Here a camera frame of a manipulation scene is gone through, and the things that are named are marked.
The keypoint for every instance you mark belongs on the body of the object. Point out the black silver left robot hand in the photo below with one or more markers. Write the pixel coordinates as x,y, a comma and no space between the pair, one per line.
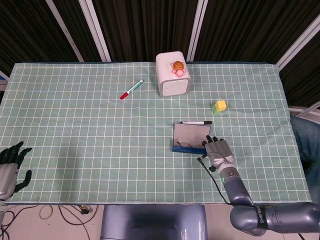
7,177

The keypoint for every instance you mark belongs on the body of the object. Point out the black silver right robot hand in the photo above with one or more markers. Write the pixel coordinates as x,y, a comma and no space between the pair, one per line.
221,153

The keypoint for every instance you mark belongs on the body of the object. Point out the blue glasses case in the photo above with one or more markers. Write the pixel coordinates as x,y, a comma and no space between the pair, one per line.
191,133

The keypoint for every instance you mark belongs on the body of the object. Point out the black capped white marker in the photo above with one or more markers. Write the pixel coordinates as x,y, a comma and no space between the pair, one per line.
193,122

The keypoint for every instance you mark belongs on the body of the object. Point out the yellow cube block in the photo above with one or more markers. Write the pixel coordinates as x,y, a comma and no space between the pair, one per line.
221,105

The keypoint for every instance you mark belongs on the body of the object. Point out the green checked tablecloth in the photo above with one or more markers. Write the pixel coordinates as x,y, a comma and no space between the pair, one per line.
75,137

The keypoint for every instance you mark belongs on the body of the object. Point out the yellow black floor plug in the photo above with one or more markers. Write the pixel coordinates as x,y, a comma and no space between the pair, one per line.
83,210

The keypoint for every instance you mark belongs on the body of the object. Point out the white cube box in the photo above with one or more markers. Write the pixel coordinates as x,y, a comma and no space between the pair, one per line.
172,85

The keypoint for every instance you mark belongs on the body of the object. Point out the pink turtle toy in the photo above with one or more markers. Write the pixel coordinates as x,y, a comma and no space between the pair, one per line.
178,68

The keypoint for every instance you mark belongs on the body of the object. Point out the blue grey robot torso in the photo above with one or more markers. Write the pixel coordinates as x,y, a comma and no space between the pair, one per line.
152,222

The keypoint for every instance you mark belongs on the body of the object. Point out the blue white panel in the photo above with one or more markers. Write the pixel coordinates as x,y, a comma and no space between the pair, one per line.
3,77

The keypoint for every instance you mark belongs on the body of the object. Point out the red capped green marker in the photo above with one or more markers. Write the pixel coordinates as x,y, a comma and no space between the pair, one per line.
131,89

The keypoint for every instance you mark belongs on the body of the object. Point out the black pleated curtain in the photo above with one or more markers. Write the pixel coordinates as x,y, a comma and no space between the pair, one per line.
150,25

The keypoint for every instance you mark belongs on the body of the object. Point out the white aluminium frame rail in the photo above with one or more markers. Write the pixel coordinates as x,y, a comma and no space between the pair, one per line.
303,111

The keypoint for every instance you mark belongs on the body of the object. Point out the white aluminium frame post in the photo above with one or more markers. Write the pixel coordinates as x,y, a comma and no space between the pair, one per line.
96,30
300,42
65,32
197,30

